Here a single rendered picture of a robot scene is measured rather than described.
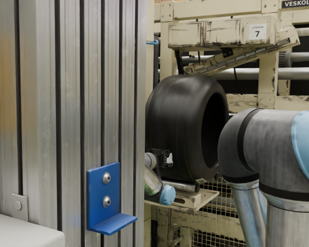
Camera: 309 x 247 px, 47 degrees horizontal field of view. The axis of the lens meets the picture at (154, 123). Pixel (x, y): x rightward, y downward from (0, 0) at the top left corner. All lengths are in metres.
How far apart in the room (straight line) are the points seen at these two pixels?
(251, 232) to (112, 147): 0.36
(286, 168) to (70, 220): 0.32
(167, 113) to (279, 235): 1.13
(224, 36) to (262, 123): 1.47
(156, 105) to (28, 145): 1.29
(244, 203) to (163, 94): 1.07
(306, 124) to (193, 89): 1.16
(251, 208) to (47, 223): 0.41
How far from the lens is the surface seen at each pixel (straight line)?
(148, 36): 2.02
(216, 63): 2.19
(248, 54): 2.13
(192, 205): 1.78
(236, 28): 2.03
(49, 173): 0.46
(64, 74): 0.47
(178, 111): 1.64
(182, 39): 2.14
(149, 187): 1.27
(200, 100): 1.67
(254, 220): 0.76
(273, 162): 0.58
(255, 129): 0.60
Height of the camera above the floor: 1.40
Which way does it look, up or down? 6 degrees down
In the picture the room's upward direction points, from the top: 1 degrees clockwise
